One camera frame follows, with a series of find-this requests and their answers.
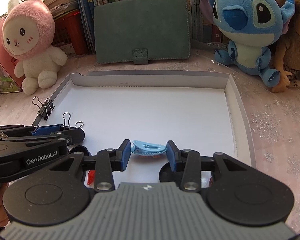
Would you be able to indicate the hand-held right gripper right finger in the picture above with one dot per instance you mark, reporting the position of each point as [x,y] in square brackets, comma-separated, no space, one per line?
[171,157]

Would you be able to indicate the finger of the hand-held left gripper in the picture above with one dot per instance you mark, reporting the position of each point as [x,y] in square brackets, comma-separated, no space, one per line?
[48,130]
[75,136]

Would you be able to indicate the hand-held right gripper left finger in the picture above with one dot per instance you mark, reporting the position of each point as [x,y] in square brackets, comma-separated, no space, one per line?
[126,155]

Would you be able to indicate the large black binder clip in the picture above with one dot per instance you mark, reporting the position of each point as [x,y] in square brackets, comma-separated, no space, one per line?
[68,125]

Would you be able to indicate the black round lid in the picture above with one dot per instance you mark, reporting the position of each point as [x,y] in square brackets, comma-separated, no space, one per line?
[80,150]

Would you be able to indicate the light blue hair clip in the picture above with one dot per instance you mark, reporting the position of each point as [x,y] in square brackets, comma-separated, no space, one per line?
[147,148]

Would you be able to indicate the red plastic clip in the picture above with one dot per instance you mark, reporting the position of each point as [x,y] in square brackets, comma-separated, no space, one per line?
[90,178]

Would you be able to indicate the white cardboard box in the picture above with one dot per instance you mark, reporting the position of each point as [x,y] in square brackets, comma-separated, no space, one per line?
[152,110]

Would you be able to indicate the small black binder clip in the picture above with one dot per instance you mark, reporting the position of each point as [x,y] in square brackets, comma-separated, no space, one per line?
[45,110]

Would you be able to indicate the pink triangular house box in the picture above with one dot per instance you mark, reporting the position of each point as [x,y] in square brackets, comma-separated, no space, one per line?
[0,62]

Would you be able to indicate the pink bunny plush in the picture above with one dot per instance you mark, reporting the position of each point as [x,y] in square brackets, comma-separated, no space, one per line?
[32,42]

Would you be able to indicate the red plastic basket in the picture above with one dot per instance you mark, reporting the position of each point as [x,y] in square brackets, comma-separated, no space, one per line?
[67,30]

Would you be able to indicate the pink snowflake tablecloth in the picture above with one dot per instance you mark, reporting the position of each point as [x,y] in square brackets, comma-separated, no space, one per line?
[277,142]

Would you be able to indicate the green felt notebook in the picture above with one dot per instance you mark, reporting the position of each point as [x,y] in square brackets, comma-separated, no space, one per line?
[140,25]

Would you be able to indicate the blue alien plush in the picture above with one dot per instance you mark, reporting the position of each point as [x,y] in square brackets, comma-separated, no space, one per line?
[247,17]

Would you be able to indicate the brown-haired doll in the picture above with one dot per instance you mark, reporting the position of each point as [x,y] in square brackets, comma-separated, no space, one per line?
[295,47]

